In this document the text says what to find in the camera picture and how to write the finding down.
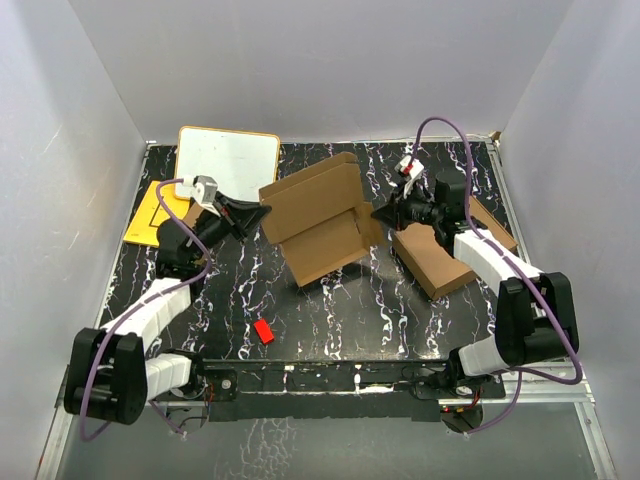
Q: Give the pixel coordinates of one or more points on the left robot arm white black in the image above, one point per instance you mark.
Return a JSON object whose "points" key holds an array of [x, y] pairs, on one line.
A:
{"points": [[110, 376]]}

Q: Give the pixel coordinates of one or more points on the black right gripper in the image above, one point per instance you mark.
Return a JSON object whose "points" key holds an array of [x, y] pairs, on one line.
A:
{"points": [[394, 213]]}

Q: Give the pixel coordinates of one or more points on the yellow booklet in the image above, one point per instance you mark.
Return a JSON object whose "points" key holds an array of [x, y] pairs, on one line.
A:
{"points": [[149, 215]]}

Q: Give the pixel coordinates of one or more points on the small red block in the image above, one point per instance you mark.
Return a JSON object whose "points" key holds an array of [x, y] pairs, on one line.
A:
{"points": [[264, 332]]}

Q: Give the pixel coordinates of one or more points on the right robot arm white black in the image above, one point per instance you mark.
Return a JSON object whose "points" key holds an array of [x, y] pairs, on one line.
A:
{"points": [[535, 317]]}

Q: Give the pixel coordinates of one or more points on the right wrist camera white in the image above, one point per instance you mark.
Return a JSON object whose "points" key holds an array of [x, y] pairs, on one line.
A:
{"points": [[410, 171]]}

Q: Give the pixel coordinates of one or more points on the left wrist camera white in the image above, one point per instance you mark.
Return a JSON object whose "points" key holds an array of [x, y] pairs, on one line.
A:
{"points": [[202, 189]]}

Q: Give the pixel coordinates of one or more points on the aluminium frame rail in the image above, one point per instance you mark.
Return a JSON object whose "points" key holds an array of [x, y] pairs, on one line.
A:
{"points": [[541, 430]]}

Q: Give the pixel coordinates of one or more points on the white board yellow frame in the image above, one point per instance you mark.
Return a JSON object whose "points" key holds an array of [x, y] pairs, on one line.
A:
{"points": [[240, 162]]}

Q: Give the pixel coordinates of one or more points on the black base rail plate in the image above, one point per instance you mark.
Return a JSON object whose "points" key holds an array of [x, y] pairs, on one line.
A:
{"points": [[419, 390]]}

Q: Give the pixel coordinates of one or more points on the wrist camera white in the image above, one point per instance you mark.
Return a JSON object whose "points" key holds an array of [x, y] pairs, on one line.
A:
{"points": [[410, 171], [202, 189]]}

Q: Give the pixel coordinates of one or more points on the closed brown cardboard box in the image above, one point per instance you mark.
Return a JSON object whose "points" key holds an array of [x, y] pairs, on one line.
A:
{"points": [[436, 272]]}

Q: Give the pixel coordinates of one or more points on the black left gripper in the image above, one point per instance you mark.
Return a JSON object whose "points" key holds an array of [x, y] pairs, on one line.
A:
{"points": [[246, 216]]}

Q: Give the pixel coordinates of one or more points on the small brown cardboard box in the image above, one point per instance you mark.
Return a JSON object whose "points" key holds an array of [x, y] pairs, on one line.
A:
{"points": [[191, 217]]}

